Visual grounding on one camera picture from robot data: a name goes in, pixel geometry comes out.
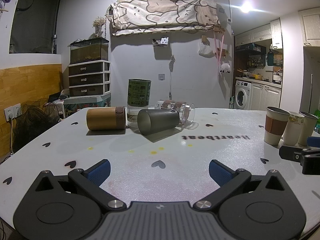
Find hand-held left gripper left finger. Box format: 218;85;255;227
32;159;126;212

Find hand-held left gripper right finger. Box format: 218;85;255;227
192;159;288;210

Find grey paper cup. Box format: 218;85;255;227
297;111;319;147

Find white cartoon paper cup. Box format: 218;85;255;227
282;111;305;147

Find white cup brown sleeve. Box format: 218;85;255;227
264;106;291;146

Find bamboo cup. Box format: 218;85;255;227
86;106;127;131

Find ribbed glass cup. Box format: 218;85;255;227
127;104;148;128

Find clear glass cup brown band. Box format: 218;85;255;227
155;99;196;126

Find dark grey cup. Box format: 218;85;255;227
137;108;181;136

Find green printed tin cup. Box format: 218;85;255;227
127;78;152;107

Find white kitchen base cabinet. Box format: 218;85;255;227
250;81;281;111

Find white washing machine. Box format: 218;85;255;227
235;80;253;110

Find black netting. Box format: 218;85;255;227
12;99;61;151

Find white plastic drawer unit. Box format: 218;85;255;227
68;60;111;98

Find glass fish tank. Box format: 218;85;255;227
70;37;110;65

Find pink hanging ribbon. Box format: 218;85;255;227
213;31;225;70

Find white hanging bag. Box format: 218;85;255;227
198;42;214;56

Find vase with dried flowers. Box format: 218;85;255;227
92;16;107;39

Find printed blanket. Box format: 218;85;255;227
109;0;222;36

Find white socket cable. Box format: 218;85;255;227
9;119;14;155

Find white wall socket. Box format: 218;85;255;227
4;103;22;122

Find hanging cable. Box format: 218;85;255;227
168;55;176;101

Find white kitchen wall cabinets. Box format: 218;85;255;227
235;19;284;50

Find small wall shelf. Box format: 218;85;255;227
152;37;170;48

